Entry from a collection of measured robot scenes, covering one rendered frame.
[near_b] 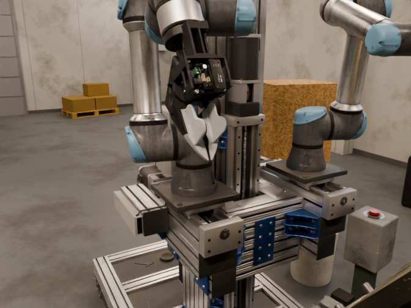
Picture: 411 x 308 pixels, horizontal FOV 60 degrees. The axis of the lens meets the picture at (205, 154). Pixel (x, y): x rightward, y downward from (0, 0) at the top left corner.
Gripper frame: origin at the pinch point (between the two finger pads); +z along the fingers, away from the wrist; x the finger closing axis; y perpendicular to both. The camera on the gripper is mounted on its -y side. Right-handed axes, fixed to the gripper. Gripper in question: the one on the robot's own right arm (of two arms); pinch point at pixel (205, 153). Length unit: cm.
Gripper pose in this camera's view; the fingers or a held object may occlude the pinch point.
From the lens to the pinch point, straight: 58.2
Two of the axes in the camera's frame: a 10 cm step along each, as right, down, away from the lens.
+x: 8.8, -1.3, 4.6
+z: 2.2, 9.6, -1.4
